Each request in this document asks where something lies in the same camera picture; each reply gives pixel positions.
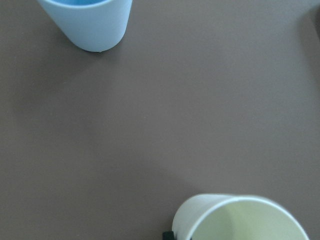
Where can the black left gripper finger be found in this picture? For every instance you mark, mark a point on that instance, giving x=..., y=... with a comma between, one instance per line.
x=168, y=235

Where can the cream white cup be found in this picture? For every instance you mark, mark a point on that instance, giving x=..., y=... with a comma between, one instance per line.
x=234, y=217

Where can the blue cup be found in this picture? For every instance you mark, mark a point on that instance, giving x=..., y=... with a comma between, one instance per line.
x=92, y=25

